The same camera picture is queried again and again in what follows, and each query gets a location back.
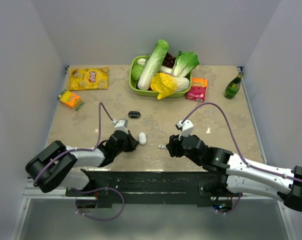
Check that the small green cabbage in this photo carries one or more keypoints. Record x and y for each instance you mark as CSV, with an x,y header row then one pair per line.
x,y
137,71

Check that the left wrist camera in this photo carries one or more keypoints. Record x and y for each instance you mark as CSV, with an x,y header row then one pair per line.
x,y
121,125

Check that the dark red grapes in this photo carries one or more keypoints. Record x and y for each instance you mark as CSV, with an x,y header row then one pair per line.
x,y
169,61

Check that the green glass bottle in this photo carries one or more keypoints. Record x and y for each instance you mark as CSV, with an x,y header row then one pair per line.
x,y
233,87

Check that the white earbud charging case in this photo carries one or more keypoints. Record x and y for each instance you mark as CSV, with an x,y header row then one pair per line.
x,y
142,138

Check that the tall napa cabbage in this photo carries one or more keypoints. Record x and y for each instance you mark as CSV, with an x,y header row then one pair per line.
x,y
153,64

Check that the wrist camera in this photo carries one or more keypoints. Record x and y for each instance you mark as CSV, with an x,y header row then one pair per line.
x,y
185,127
121,125

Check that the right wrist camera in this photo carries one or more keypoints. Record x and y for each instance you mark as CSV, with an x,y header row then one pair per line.
x,y
185,127

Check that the yellow chips bag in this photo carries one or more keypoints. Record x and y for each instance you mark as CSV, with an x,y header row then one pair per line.
x,y
81,79

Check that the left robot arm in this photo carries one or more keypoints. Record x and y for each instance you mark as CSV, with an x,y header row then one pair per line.
x,y
56,165

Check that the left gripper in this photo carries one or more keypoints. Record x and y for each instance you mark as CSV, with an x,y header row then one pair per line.
x,y
133,142

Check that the green plastic basin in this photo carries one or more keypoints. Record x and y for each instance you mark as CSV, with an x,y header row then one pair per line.
x,y
149,93

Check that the yellow orange sponge pack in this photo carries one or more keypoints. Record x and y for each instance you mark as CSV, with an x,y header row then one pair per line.
x,y
70,99

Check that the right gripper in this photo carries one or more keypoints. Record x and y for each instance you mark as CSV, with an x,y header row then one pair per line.
x,y
173,146

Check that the green leafy lettuce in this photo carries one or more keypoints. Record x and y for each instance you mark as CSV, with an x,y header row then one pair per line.
x,y
185,62

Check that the yellow napa cabbage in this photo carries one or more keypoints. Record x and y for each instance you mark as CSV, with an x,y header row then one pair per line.
x,y
166,85

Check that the white radish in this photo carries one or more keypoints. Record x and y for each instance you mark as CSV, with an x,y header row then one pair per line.
x,y
163,69

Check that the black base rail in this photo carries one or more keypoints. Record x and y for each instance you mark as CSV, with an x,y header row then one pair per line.
x,y
199,188

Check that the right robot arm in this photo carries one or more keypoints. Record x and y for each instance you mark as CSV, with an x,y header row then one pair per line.
x,y
238,175

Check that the black earbud charging case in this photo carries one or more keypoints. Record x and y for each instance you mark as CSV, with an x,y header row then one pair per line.
x,y
134,114

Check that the pink snack box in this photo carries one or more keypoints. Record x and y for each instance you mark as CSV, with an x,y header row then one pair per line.
x,y
198,89

